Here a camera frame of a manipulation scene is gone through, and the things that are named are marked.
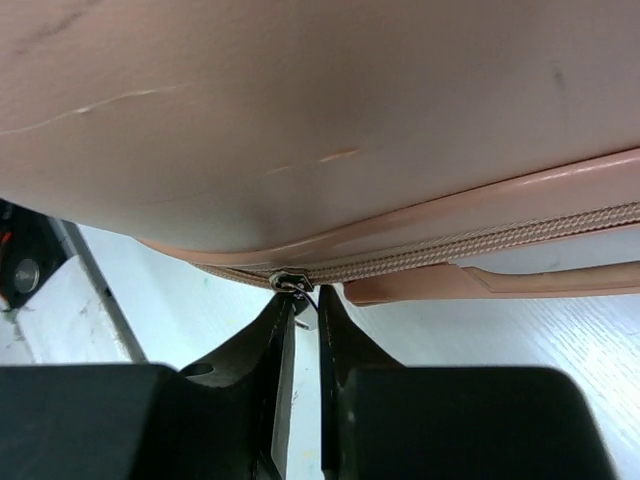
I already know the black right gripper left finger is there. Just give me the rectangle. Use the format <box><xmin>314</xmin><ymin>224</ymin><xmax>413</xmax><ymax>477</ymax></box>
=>
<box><xmin>1</xmin><ymin>294</ymin><xmax>294</xmax><ymax>479</ymax></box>

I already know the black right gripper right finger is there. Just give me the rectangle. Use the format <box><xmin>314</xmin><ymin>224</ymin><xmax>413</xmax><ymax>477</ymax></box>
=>
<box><xmin>318</xmin><ymin>286</ymin><xmax>615</xmax><ymax>479</ymax></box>

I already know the metal suitcase zipper pull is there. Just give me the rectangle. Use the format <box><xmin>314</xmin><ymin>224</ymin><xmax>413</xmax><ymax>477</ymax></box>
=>
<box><xmin>269</xmin><ymin>270</ymin><xmax>319</xmax><ymax>332</ymax></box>

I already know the pink hard-shell suitcase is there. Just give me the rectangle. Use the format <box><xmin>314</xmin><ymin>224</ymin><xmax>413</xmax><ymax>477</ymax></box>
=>
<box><xmin>1</xmin><ymin>1</ymin><xmax>639</xmax><ymax>305</ymax></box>

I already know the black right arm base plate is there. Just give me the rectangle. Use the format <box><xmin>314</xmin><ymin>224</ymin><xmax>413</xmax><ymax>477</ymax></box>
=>
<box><xmin>1</xmin><ymin>199</ymin><xmax>70</xmax><ymax>311</ymax></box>

